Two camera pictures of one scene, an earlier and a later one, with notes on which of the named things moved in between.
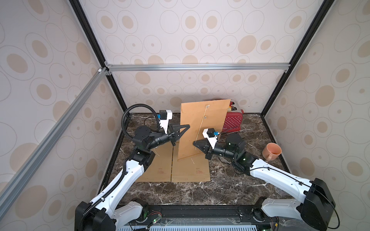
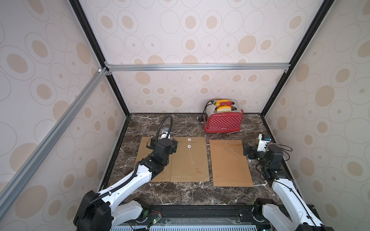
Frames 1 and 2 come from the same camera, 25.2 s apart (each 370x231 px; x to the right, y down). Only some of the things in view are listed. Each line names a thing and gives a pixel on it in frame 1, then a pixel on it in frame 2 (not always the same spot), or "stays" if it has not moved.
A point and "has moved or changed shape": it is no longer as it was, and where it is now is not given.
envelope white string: x=204 y=118 has moved or changed shape
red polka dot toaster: x=233 y=120 stays
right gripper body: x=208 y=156 -> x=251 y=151
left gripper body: x=171 y=136 -> x=173 y=147
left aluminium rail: x=31 y=166 stays
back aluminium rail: x=196 y=67 stays
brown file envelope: x=200 y=116 -> x=230 y=166
